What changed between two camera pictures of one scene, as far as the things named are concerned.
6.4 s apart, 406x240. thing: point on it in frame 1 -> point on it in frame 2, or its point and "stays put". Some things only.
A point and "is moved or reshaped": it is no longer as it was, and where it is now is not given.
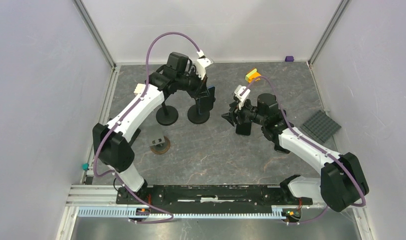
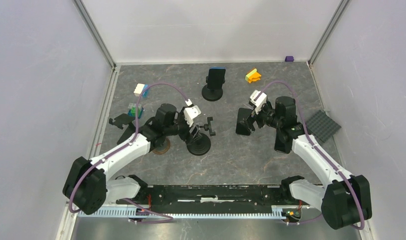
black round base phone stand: x=194 y=115 -> x=212 y=95
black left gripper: x=201 y=89 -> x=189 y=137
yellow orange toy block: x=252 y=75 stays put
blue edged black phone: x=206 y=103 -> x=216 y=77
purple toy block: x=289 y=59 stays put
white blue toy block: x=139 y=89 stays put
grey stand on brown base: x=159 y=144 stays put
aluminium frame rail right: x=342 y=6 stays put
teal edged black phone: x=244 y=128 stays put
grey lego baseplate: x=320 y=126 stays put
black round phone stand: x=166 y=115 is moved or reshaped
